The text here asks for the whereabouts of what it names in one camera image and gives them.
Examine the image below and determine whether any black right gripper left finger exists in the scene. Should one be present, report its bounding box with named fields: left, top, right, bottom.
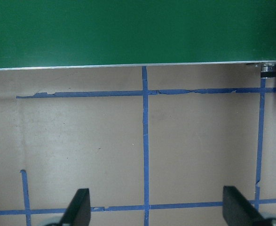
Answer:
left=58, top=188, right=91, bottom=226

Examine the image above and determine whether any green conveyor belt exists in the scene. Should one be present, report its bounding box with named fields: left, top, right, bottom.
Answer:
left=0, top=0, right=276, bottom=70

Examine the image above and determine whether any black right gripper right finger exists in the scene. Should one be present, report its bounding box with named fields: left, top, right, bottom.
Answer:
left=222, top=186, right=264, bottom=226

